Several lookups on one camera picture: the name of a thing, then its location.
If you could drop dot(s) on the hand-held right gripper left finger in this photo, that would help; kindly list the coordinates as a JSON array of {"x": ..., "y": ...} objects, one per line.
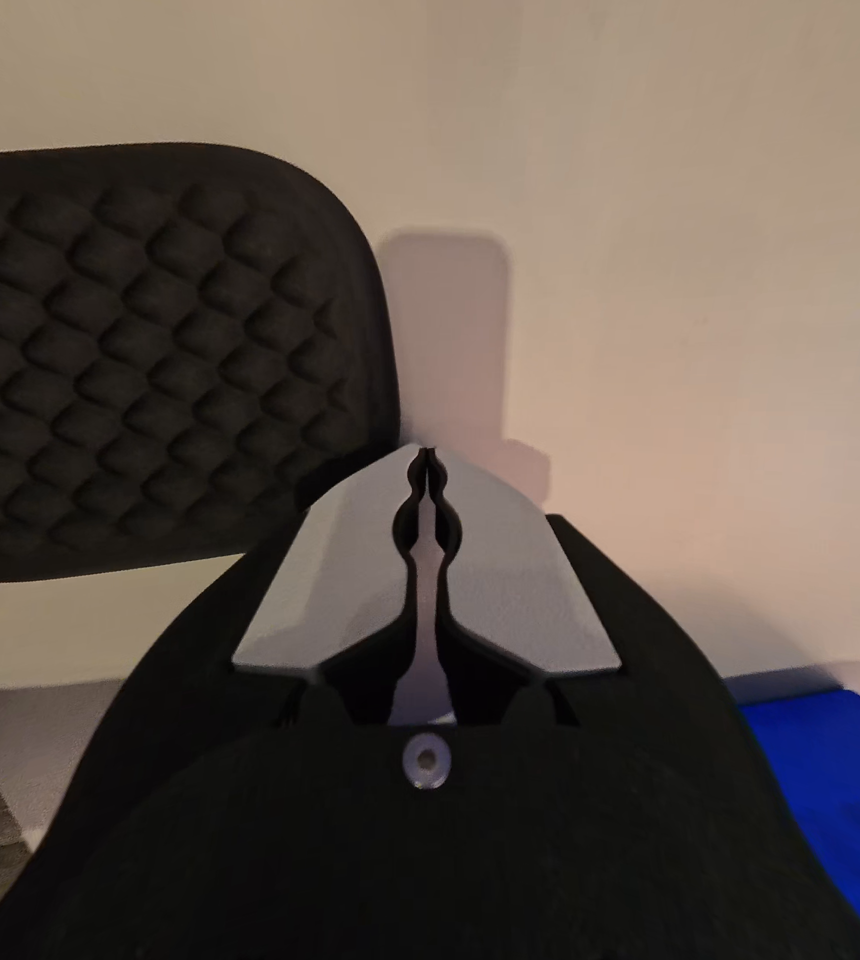
[{"x": 325, "y": 592}]

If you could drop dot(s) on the black wrist rest pad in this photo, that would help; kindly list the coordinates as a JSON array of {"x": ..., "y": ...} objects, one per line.
[{"x": 137, "y": 360}]

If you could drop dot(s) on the grey desk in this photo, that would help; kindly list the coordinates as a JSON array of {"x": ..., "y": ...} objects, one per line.
[{"x": 625, "y": 225}]

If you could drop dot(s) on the blue plastic bin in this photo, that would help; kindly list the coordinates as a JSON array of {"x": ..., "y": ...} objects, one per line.
[{"x": 835, "y": 787}]

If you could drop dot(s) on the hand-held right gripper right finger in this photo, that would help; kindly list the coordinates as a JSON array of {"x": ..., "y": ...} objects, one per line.
[{"x": 527, "y": 592}]

